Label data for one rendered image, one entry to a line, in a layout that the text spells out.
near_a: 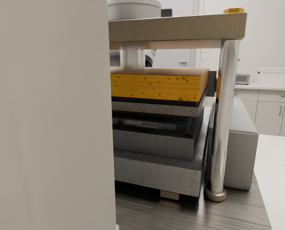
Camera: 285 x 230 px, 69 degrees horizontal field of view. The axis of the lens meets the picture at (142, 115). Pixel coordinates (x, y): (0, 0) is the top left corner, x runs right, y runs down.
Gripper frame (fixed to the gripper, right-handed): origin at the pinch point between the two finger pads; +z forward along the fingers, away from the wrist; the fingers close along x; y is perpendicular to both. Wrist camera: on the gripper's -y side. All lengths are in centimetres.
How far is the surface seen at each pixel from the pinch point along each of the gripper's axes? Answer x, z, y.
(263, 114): 81, -94, -218
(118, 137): 13.5, 13.1, 34.9
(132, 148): 15.2, 14.0, 34.2
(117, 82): 13.7, 8.0, 38.8
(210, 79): 22.6, -1.2, 24.2
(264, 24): 78, -219, -199
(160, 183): 19.0, 17.2, 34.1
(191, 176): 22.1, 16.0, 35.0
